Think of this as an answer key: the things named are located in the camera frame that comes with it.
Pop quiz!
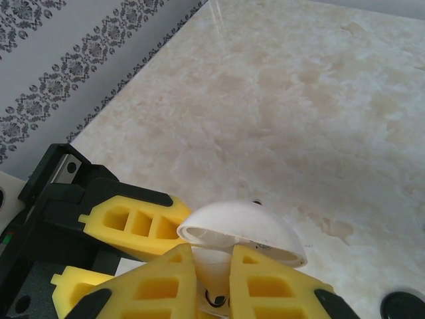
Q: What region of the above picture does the white earbud charging case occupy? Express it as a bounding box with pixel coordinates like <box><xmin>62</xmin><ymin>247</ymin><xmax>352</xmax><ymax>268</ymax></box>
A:
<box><xmin>175</xmin><ymin>198</ymin><xmax>306</xmax><ymax>316</ymax></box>

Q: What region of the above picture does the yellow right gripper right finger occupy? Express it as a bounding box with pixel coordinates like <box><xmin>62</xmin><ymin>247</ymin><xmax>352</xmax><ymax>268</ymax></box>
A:
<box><xmin>228</xmin><ymin>244</ymin><xmax>361</xmax><ymax>319</ymax></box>

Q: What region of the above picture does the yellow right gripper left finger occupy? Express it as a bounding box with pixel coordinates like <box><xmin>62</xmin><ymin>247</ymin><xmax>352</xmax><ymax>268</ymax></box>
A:
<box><xmin>66</xmin><ymin>244</ymin><xmax>199</xmax><ymax>319</ymax></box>

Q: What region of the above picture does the black round earbud case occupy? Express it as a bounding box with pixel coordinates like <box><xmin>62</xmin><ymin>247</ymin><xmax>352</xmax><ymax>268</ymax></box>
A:
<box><xmin>380</xmin><ymin>288</ymin><xmax>425</xmax><ymax>319</ymax></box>

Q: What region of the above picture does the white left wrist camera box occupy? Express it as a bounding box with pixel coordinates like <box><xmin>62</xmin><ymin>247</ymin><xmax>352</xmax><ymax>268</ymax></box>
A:
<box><xmin>0</xmin><ymin>171</ymin><xmax>26</xmax><ymax>247</ymax></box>

